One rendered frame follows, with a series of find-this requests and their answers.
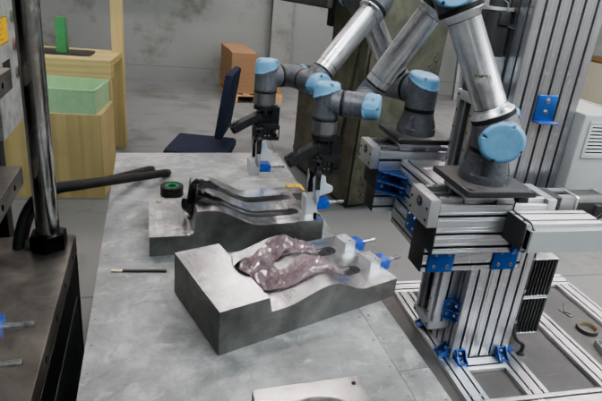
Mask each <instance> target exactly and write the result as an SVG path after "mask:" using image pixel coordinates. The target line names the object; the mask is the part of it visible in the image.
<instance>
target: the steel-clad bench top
mask: <svg viewBox="0 0 602 401"><path fill-rule="evenodd" d="M251 156H252V153H116V163H115V168H114V173H113V175H114V174H118V173H122V172H126V171H130V170H134V169H137V168H141V167H145V166H152V165H154V166H155V167H156V170H160V169H171V170H172V175H171V176H166V177H161V178H154V179H149V180H142V181H137V182H130V183H120V184H114V185H111V191H110V196H109V202H108V207H107V217H106V223H105V228H104V234H103V240H102V245H101V251H100V256H99V266H98V272H97V277H96V284H95V289H94V295H93V300H92V306H91V311H90V321H89V326H88V333H87V338H86V344H85V349H84V355H83V360H82V370H81V377H80V382H79V387H78V393H77V398H76V401H252V392H253V390H255V389H261V388H273V387H279V386H286V385H293V384H299V383H306V382H312V381H318V380H331V379H337V378H344V377H350V376H358V377H359V379H360V380H361V382H362V384H363V386H364V388H365V391H366V393H367V395H368V396H369V398H370V400H371V401H452V400H451V398H450V397H449V396H448V394H447V393H446V391H445V390H444V389H443V387H442V385H441V384H440V383H439V381H438V380H437V378H436V377H435V376H434V375H433V373H432V372H431V370H430V369H429V368H428V366H427V365H426V363H425V362H424V360H423V359H422V357H421V356H420V354H419V353H418V352H417V350H416V348H415V347H414V346H413V345H412V344H411V342H410V341H409V339H408V338H407V336H406V335H405V333H404V332H403V331H402V329H401V328H400V326H399V325H398V323H397V322H396V320H395V319H394V318H393V317H392V316H391V314H390V312H389V311H388V310H387V308H386V307H385V305H384V304H383V302H382V301H379V302H376V303H371V304H368V305H366V306H363V307H360V308H357V309H355V310H353V311H348V312H345V313H342V314H340V315H337V316H334V317H331V318H329V319H326V320H321V321H318V322H315V323H314V324H311V325H308V326H305V327H302V328H298V329H295V330H292V331H289V332H287V333H284V334H281V335H278V336H276V337H272V338H269V339H266V340H263V341H261V342H258V343H255V344H252V345H249V346H245V347H242V348H240V349H237V350H235V351H232V352H229V353H226V354H222V355H219V356H218V355H217V354H216V352H215V351H214V349H213V348H212V347H211V345H210V343H209V342H208V340H207V339H206V337H205V336H204V334H203V333H202V332H201V330H200V329H199V327H198V326H197V324H196V323H195V321H194V319H193V318H192V316H191V315H190V313H189V312H188V311H187V309H186V308H185V307H184V305H183V304H182V302H181V301H180V299H179V298H178V296H177V295H176V293H175V255H165V256H150V229H149V199H166V198H163V197H162V196H160V185H161V184H162V183H164V182H171V181H173V182H180V183H182V184H183V185H184V195H183V196H182V197H180V198H184V197H185V196H187V193H188V186H189V180H190V177H195V176H208V177H211V178H214V179H217V180H219V181H221V182H223V183H225V184H227V185H230V186H232V187H234V188H237V189H240V190H256V189H268V188H276V187H285V185H286V184H291V183H298V182H297V181H296V179H295V178H294V176H293V175H292V174H291V173H290V172H289V170H288V168H287V167H286V166H285V167H284V168H271V171H270V172H259V175H254V176H249V174H248V173H247V171H246V167H247V157H251ZM111 269H166V270H167V272H111Z"/></svg>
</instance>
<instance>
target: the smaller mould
mask: <svg viewBox="0 0 602 401"><path fill-rule="evenodd" d="M252 401H371V400H370V398H369V396H368V395H367V393H366V390H365V388H364V386H363V384H362V382H361V380H360V379H359V377H358V376H350V377H344V378H337V379H331V380H318V381H312V382H306V383H299V384H293V385H286V386H279V387H273V388H261V389H255V390H253V392H252Z"/></svg>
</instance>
